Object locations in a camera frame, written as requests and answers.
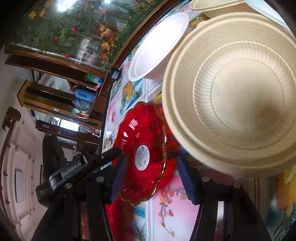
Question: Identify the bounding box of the small red plastic plate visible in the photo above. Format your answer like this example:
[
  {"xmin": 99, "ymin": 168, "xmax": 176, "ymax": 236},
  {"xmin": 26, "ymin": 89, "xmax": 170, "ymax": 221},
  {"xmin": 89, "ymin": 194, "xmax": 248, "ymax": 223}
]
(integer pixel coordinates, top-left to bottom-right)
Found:
[{"xmin": 113, "ymin": 102, "xmax": 167, "ymax": 206}]

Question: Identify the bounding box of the beige ribbed plastic bowl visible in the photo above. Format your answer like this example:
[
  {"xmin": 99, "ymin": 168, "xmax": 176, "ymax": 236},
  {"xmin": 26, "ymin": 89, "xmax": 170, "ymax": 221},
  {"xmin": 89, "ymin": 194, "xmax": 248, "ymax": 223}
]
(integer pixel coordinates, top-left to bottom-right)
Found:
[{"xmin": 162, "ymin": 12, "xmax": 295, "ymax": 178}]

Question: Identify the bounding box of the white foam plate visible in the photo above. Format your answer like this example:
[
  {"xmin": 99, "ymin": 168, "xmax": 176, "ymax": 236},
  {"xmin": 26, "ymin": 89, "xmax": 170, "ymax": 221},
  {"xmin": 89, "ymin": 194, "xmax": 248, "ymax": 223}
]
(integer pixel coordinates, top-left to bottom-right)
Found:
[{"xmin": 245, "ymin": 0, "xmax": 292, "ymax": 32}]

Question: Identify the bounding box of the white foam bowl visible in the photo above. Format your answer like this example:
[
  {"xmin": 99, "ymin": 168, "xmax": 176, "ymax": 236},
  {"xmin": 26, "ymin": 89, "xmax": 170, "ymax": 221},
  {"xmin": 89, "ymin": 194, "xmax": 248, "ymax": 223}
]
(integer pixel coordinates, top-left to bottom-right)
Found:
[{"xmin": 128, "ymin": 13, "xmax": 190, "ymax": 82}]

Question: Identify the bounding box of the wooden cabinet with flower display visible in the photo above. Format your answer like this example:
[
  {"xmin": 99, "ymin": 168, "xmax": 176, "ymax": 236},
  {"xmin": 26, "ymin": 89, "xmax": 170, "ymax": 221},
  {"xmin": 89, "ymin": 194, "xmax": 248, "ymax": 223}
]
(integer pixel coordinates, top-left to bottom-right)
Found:
[{"xmin": 4, "ymin": 0, "xmax": 181, "ymax": 121}]

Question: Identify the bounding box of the beige plastic bowl rear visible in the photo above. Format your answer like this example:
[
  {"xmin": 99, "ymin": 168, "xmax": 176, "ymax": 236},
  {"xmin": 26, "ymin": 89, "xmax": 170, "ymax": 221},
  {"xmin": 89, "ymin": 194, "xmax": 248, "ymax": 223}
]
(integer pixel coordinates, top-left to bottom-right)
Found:
[{"xmin": 189, "ymin": 0, "xmax": 257, "ymax": 18}]

